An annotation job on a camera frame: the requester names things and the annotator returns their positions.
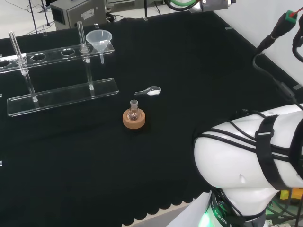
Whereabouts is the clear acrylic funnel stand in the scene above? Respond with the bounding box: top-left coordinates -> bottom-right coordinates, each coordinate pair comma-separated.
0,21 -> 119,118

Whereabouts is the clear glass weighing funnel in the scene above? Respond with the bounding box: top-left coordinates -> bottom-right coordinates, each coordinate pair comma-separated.
134,86 -> 162,96

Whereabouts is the grey metal control box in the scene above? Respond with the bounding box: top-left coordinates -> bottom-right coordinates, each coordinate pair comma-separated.
50,0 -> 107,31

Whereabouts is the cork ring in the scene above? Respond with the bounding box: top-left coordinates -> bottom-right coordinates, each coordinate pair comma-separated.
122,109 -> 145,130

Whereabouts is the black tripod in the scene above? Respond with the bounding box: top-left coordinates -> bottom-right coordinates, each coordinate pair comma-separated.
26,0 -> 55,35

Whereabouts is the small round-bottom glass flask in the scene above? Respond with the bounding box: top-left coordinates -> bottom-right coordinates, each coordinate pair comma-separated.
127,99 -> 140,121

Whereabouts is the yellow stop button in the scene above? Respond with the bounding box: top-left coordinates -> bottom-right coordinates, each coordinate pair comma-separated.
280,188 -> 303,204

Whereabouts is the translucent plastic funnel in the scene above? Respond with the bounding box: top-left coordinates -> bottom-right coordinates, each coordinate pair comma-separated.
85,29 -> 113,65

